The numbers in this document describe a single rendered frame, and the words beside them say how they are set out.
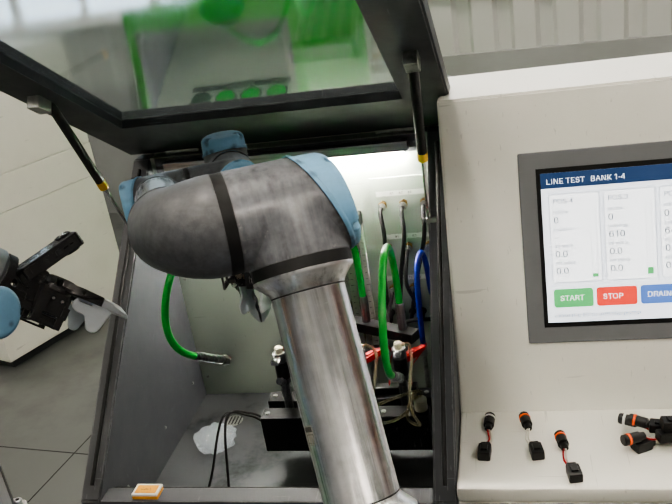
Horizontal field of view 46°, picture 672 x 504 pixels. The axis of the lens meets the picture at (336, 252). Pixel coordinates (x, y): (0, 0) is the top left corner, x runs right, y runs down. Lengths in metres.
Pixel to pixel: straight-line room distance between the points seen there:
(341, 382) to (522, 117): 0.75
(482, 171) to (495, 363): 0.36
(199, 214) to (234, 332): 1.12
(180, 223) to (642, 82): 0.90
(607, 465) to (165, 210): 0.88
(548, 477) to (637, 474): 0.14
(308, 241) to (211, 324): 1.13
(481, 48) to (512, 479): 4.13
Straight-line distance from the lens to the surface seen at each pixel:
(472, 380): 1.54
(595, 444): 1.48
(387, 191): 1.70
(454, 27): 5.30
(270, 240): 0.84
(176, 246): 0.85
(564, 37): 5.23
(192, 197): 0.85
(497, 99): 1.46
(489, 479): 1.40
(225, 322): 1.93
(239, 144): 1.35
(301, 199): 0.85
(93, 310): 1.37
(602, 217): 1.47
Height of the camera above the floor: 1.86
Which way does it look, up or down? 22 degrees down
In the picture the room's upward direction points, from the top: 9 degrees counter-clockwise
